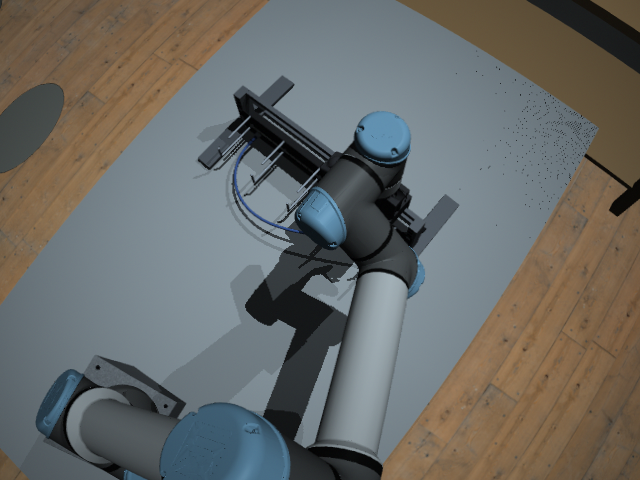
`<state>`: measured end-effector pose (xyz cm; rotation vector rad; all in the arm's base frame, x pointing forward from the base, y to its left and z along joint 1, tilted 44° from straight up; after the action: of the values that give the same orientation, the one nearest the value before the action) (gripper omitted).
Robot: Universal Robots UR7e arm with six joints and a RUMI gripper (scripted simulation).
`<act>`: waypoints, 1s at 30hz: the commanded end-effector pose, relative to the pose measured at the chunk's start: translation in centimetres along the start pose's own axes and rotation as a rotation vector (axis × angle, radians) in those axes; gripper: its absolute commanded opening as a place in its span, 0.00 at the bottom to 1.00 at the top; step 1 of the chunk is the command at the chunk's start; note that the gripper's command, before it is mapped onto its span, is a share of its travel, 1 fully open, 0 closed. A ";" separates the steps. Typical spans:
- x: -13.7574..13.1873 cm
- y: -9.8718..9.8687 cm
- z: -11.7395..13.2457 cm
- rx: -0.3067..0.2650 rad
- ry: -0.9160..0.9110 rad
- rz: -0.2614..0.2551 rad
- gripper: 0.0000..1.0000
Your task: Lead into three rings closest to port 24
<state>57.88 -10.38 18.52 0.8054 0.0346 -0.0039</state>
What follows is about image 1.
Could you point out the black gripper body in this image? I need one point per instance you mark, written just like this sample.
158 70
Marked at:
391 206

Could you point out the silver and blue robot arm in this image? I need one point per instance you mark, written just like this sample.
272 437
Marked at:
225 441

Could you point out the black network patch panel rack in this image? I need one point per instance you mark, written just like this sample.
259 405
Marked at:
305 160

